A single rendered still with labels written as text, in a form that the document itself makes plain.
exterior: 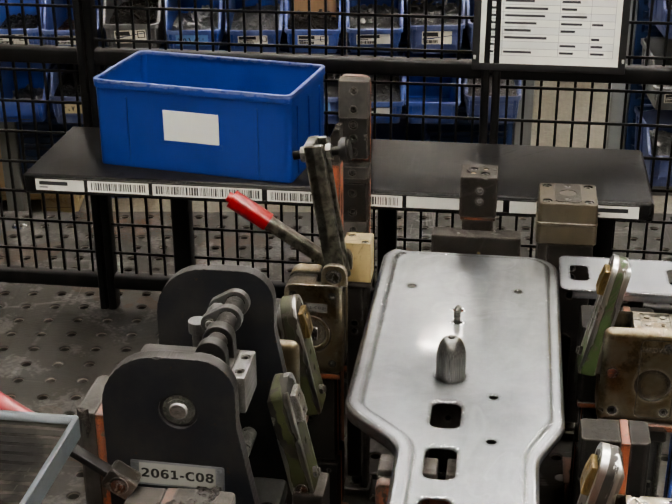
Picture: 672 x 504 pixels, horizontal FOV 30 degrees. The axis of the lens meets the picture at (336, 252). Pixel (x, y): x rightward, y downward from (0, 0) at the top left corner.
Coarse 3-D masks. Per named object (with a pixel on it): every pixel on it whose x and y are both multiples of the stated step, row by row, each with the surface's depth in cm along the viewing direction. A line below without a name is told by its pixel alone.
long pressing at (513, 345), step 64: (384, 256) 162; (448, 256) 162; (512, 256) 163; (384, 320) 146; (448, 320) 146; (512, 320) 146; (384, 384) 133; (448, 384) 133; (512, 384) 133; (448, 448) 122; (512, 448) 121
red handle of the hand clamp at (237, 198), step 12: (228, 204) 142; (240, 204) 142; (252, 204) 143; (252, 216) 143; (264, 216) 143; (264, 228) 143; (276, 228) 143; (288, 228) 144; (288, 240) 144; (300, 240) 143; (312, 252) 144
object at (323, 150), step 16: (320, 144) 138; (304, 160) 139; (320, 160) 138; (320, 176) 139; (320, 192) 139; (336, 192) 143; (320, 208) 140; (336, 208) 143; (320, 224) 141; (336, 224) 141; (320, 240) 142; (336, 240) 142; (336, 256) 142
